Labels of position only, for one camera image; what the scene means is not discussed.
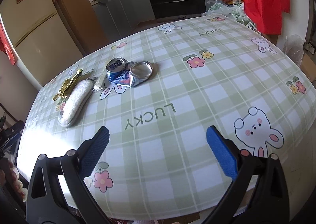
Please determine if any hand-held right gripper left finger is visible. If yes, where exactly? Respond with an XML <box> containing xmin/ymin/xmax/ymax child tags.
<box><xmin>26</xmin><ymin>126</ymin><xmax>110</xmax><ymax>224</ymax></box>

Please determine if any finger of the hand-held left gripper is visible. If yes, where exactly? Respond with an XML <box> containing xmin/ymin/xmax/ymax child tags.
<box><xmin>7</xmin><ymin>121</ymin><xmax>24</xmax><ymax>153</ymax></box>

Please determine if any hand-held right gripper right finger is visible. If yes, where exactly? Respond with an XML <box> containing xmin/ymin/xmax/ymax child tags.
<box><xmin>206</xmin><ymin>126</ymin><xmax>290</xmax><ymax>224</ymax></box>

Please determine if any white foam net sleeve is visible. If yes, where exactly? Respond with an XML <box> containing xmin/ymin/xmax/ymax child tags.
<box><xmin>58</xmin><ymin>79</ymin><xmax>89</xmax><ymax>128</ymax></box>

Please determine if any gold foil wrapper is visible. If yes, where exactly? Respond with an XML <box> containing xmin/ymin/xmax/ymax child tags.
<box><xmin>52</xmin><ymin>69</ymin><xmax>83</xmax><ymax>101</ymax></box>

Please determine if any small clear sachet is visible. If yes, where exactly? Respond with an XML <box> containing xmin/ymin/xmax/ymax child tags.
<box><xmin>92</xmin><ymin>76</ymin><xmax>105</xmax><ymax>92</ymax></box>

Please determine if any crushed blue can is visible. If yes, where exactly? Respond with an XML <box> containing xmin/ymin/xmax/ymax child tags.
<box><xmin>106</xmin><ymin>57</ymin><xmax>154</xmax><ymax>88</ymax></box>

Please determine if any person's left hand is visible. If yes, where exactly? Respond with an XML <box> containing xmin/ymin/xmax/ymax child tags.
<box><xmin>0</xmin><ymin>161</ymin><xmax>28</xmax><ymax>202</ymax></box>

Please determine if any green checked bunny tablecloth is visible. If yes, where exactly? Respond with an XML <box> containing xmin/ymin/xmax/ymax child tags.
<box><xmin>16</xmin><ymin>15</ymin><xmax>316</xmax><ymax>222</ymax></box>

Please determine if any cream refrigerator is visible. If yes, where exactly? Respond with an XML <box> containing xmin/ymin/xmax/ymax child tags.
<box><xmin>0</xmin><ymin>0</ymin><xmax>83</xmax><ymax>86</ymax></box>

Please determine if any clear plastic sheet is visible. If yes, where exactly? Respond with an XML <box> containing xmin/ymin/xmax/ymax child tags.
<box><xmin>283</xmin><ymin>34</ymin><xmax>307</xmax><ymax>65</ymax></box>

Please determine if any pile of plastic bags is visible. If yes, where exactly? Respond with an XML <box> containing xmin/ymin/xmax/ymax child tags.
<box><xmin>202</xmin><ymin>0</ymin><xmax>252</xmax><ymax>25</ymax></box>

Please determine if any grey kitchen counter cabinet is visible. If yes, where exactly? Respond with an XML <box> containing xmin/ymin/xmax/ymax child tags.
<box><xmin>91</xmin><ymin>0</ymin><xmax>156</xmax><ymax>39</ymax></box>

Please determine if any red wall hanging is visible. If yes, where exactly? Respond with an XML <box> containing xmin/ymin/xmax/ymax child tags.
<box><xmin>0</xmin><ymin>23</ymin><xmax>17</xmax><ymax>66</ymax></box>

